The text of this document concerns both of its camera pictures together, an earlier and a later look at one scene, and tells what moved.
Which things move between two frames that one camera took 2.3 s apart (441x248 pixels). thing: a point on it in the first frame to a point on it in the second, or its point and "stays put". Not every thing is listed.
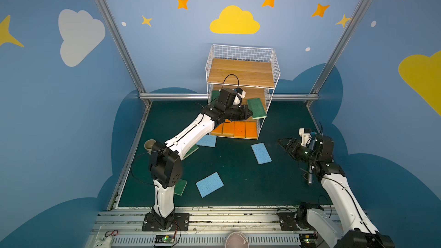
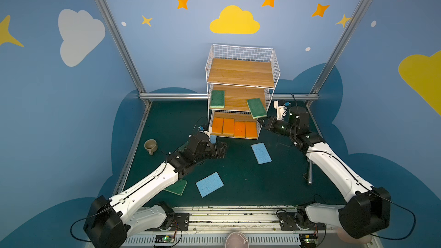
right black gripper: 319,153 to 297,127
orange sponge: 239,129 stays put
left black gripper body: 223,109 to 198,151
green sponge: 256,106 stays put
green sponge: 215,94 stays put
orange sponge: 251,130 stays put
